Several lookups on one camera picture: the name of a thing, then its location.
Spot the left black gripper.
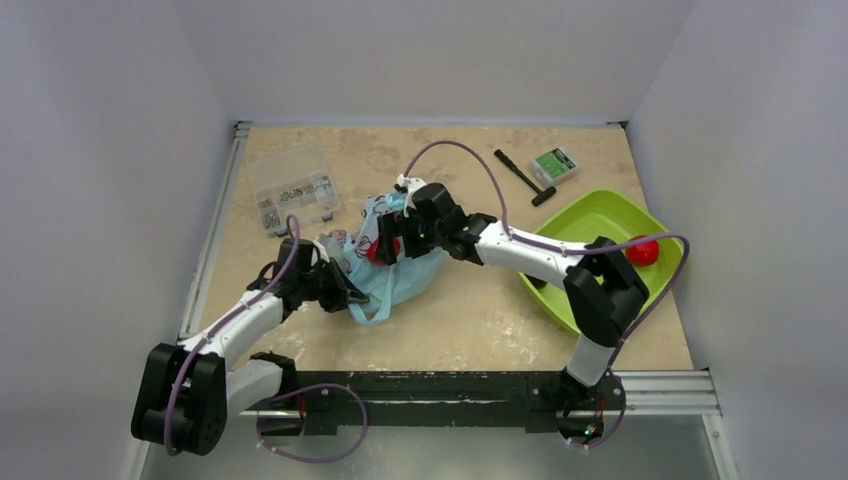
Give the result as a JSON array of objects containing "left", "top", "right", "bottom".
[{"left": 298, "top": 256, "right": 368, "bottom": 313}]

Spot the red fake apple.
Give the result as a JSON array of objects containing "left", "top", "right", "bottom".
[
  {"left": 625, "top": 235, "right": 661, "bottom": 268},
  {"left": 366, "top": 238, "right": 401, "bottom": 266}
]

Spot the blue plastic bag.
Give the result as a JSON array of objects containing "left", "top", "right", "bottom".
[{"left": 315, "top": 192, "right": 447, "bottom": 326}]

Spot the dark red fake fruit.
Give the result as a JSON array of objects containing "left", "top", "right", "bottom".
[{"left": 527, "top": 276, "right": 548, "bottom": 290}]

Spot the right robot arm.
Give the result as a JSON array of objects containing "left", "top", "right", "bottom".
[{"left": 375, "top": 183, "right": 650, "bottom": 407}]

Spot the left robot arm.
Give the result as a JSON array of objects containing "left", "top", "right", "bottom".
[{"left": 130, "top": 239, "right": 367, "bottom": 456}]

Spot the clear plastic screw organizer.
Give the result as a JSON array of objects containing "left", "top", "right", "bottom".
[{"left": 247, "top": 142, "right": 342, "bottom": 237}]

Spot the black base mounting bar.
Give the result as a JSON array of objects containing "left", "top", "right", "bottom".
[{"left": 248, "top": 364, "right": 627, "bottom": 443}]

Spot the green white small box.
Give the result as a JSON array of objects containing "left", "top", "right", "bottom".
[{"left": 530, "top": 147, "right": 580, "bottom": 188}]

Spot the green plastic bowl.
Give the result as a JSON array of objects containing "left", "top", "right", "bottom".
[{"left": 519, "top": 189, "right": 684, "bottom": 335}]

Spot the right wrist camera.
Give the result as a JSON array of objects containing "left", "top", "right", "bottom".
[{"left": 387, "top": 174, "right": 427, "bottom": 216}]

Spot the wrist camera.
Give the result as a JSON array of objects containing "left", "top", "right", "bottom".
[
  {"left": 314, "top": 234, "right": 349, "bottom": 272},
  {"left": 387, "top": 174, "right": 427, "bottom": 216}
]

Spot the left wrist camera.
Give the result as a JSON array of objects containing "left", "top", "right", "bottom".
[{"left": 314, "top": 234, "right": 349, "bottom": 272}]

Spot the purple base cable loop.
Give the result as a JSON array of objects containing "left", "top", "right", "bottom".
[{"left": 255, "top": 382, "right": 369, "bottom": 466}]

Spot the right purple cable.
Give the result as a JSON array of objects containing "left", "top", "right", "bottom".
[{"left": 402, "top": 140, "right": 692, "bottom": 372}]

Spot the black T-handle tool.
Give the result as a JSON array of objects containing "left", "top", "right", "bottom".
[{"left": 493, "top": 149, "right": 556, "bottom": 207}]

